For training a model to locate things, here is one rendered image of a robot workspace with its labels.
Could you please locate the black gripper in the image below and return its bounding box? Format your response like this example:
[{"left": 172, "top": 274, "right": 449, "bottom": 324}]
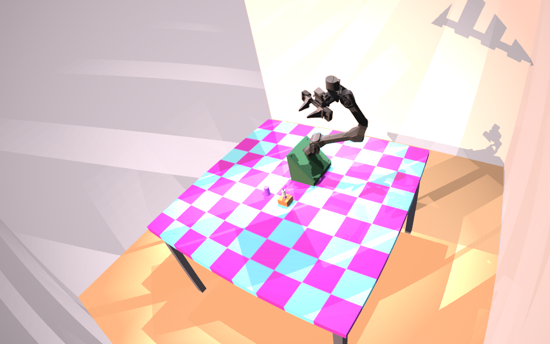
[{"left": 298, "top": 90, "right": 333, "bottom": 122}]

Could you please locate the orange block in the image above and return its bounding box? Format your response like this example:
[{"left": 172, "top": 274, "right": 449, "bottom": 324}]
[{"left": 277, "top": 194, "right": 294, "bottom": 207}]

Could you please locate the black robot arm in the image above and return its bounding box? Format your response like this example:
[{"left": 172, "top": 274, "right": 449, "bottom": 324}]
[{"left": 303, "top": 75, "right": 368, "bottom": 158}]

